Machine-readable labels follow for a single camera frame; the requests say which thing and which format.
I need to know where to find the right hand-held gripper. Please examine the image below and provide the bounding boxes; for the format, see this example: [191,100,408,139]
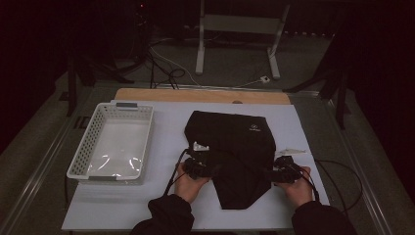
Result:
[272,148,307,184]

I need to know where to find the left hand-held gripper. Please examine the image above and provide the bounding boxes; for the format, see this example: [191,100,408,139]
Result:
[184,141,218,180]

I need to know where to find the black shorts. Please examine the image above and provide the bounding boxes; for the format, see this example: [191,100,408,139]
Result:
[184,110,278,211]

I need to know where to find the white plastic basket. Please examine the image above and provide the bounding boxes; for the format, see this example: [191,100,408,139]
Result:
[67,102,155,182]

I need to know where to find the person's left hand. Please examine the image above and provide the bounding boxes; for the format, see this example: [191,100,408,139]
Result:
[174,163,211,204]

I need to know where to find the person's right hand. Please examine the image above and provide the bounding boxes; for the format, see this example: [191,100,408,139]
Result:
[277,166,314,210]

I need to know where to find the black tripod stand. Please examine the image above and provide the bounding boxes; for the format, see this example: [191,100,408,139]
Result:
[283,33,352,130]
[58,53,135,118]

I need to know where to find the grey metal stand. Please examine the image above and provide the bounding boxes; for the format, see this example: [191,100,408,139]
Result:
[195,0,292,80]

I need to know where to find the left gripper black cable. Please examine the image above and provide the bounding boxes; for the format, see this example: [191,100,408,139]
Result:
[162,148,191,197]

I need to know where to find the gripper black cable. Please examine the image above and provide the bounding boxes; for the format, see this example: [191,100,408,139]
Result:
[304,159,364,218]
[162,148,191,197]

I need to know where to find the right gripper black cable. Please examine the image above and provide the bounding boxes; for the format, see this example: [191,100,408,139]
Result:
[304,159,364,218]

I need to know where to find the black floor cables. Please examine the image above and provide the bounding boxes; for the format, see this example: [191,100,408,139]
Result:
[145,37,187,90]

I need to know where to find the white floor cable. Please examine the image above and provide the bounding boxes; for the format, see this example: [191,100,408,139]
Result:
[149,45,262,89]

